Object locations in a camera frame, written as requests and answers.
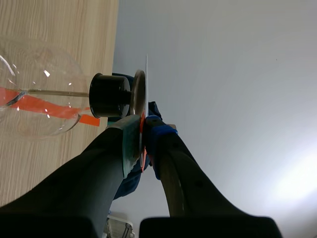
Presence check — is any grey metal plate orange handle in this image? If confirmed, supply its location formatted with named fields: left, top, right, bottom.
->
left=138, top=54, right=151, bottom=174

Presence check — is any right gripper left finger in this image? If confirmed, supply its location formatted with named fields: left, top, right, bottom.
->
left=0, top=115, right=142, bottom=238

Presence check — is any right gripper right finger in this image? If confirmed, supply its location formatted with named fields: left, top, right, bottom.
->
left=140, top=115, right=283, bottom=238

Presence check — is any clear glass flask black stopper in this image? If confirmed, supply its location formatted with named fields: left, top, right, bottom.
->
left=0, top=37, right=147, bottom=137

